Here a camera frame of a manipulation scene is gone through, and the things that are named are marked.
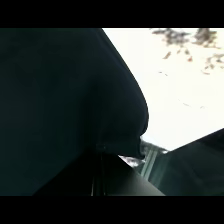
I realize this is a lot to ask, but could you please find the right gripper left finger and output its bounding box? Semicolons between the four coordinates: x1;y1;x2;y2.
33;148;102;197

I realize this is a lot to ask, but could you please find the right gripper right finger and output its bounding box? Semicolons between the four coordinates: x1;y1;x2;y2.
99;151;166;197

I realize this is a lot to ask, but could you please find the black garment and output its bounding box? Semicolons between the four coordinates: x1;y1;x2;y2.
0;27;224;197

